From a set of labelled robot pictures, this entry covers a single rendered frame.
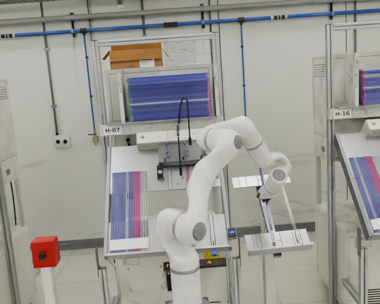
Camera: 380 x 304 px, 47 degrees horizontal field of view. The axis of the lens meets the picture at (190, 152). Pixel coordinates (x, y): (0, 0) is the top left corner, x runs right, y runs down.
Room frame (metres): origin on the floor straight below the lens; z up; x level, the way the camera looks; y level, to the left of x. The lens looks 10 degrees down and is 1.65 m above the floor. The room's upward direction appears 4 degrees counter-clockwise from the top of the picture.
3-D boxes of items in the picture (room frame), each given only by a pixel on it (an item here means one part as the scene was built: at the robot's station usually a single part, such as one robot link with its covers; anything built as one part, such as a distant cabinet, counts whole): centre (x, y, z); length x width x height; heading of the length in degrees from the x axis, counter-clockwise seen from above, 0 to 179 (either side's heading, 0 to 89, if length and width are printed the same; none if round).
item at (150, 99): (2.73, 0.10, 1.52); 0.51 x 0.13 x 0.27; 91
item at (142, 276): (2.85, 0.17, 0.31); 0.70 x 0.65 x 0.62; 91
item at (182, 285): (1.64, 0.05, 0.79); 0.19 x 0.19 x 0.18
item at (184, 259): (1.66, 0.08, 1.00); 0.19 x 0.12 x 0.24; 41
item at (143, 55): (3.03, 0.22, 1.82); 0.68 x 0.30 x 0.20; 91
